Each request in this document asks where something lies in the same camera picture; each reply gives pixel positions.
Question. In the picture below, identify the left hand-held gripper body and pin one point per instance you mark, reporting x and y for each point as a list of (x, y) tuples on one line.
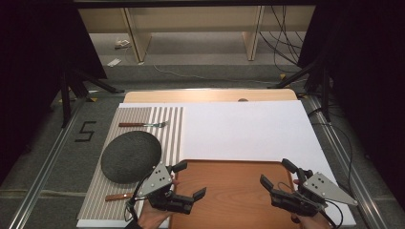
[(157, 182)]

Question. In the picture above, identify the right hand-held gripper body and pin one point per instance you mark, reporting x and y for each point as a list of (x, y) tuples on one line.
[(324, 189)]

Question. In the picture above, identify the person's right hand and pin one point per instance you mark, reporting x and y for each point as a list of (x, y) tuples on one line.
[(313, 222)]

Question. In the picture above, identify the person's left hand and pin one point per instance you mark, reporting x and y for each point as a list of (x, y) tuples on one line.
[(153, 218)]

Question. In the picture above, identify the striped grey placemat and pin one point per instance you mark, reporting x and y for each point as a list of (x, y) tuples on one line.
[(172, 140)]

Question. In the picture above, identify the brown wooden tray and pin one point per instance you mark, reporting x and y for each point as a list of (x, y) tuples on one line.
[(232, 191)]

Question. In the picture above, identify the dark grey round plate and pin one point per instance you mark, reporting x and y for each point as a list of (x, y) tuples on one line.
[(130, 157)]

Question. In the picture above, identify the white board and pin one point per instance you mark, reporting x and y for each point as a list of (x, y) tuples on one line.
[(242, 130)]

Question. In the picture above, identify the light wooden table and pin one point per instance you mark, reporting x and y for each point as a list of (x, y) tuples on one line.
[(191, 96)]

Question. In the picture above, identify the black metal stand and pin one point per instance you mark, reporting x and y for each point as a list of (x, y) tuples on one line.
[(65, 98), (324, 95)]

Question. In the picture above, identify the dark curtain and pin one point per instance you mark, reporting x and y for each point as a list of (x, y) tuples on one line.
[(366, 79), (31, 63)]

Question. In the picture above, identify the white paper strip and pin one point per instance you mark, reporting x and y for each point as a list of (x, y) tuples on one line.
[(114, 62)]

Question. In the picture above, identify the small paper scrap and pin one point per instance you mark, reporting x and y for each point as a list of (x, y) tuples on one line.
[(122, 44)]

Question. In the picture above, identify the light wooden shelf unit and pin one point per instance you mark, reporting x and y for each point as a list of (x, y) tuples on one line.
[(137, 38)]

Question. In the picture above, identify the aluminium floor rail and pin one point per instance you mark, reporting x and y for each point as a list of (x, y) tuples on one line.
[(41, 178), (350, 171)]

